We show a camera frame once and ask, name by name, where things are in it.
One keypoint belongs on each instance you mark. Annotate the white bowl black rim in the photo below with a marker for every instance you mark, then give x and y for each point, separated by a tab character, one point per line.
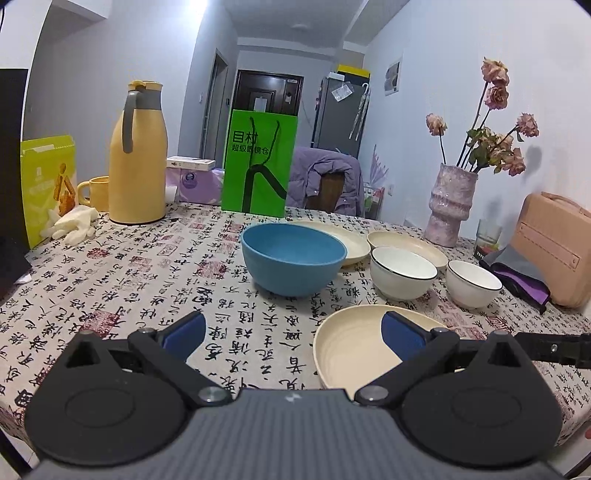
397	281
471	290

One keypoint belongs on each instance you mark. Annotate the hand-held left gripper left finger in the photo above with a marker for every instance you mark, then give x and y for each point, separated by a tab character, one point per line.
184	334

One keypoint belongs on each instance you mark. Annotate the yellow-green snack box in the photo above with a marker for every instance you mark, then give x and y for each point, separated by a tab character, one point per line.
41	184

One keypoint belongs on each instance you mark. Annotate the grey interior door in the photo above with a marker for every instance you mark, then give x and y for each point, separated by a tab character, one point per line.
217	106

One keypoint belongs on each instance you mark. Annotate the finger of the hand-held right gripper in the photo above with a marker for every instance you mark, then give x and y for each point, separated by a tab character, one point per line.
554	348

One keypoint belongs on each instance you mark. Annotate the yellow box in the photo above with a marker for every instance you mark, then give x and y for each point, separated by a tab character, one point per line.
353	70

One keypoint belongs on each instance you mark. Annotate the bunch of dried roses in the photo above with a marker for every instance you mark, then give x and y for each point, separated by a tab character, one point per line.
496	94

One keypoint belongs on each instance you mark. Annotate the wooden chair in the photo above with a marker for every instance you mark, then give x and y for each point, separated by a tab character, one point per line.
330	189

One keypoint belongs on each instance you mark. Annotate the grey purple cloth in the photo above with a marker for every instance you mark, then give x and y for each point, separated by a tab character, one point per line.
517	267

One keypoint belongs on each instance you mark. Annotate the purple jacket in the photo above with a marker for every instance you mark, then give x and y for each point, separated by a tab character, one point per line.
304	175

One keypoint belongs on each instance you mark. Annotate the white paper sheet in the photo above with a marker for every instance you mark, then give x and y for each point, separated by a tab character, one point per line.
341	92

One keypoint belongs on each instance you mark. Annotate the glass cup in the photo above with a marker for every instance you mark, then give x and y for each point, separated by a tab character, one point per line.
488	235

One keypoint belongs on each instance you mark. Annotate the white rubber gloves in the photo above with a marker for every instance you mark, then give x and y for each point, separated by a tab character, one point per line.
74	224

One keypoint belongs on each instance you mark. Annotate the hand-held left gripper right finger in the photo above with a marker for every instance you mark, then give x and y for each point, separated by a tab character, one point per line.
401	334

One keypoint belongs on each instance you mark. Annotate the pink ceramic vase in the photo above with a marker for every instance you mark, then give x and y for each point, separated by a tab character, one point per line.
448	207

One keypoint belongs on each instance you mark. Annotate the dark entrance door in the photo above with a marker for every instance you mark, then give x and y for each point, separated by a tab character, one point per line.
268	87

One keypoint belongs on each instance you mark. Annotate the bottle rack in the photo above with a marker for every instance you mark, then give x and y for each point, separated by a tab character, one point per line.
371	198

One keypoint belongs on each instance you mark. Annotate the wall picture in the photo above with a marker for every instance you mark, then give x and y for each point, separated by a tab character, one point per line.
393	76

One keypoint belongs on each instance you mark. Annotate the cream plate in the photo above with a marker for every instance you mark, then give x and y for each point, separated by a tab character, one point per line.
406	240
355	249
351	341

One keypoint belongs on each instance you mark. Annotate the white flat box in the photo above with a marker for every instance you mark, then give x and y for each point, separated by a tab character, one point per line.
189	163

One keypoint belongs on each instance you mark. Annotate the grey refrigerator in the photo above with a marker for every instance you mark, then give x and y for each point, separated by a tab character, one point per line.
332	120

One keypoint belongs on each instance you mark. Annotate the blue bowl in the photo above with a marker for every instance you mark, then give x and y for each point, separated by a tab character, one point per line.
286	272

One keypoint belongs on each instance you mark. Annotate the purple tissue pack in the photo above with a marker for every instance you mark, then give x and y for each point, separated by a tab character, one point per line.
198	184

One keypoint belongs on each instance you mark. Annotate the purple dried flower bunch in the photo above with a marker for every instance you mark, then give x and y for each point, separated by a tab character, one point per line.
376	166

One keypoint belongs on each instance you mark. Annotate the white door notice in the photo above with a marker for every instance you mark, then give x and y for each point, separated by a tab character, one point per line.
260	103

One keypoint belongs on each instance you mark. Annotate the yellow thermos jug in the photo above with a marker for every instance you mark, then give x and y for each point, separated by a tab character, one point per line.
138	175

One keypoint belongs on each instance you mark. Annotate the yellow mug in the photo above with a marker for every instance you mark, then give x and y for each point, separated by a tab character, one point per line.
97	194

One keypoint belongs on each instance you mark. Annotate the white paper scrap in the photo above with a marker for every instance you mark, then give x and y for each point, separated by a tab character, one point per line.
24	278

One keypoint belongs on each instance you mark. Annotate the green paper bag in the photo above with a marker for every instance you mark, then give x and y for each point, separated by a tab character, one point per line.
268	184

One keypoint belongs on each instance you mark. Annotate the white umbrella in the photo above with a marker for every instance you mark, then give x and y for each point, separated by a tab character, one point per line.
362	110

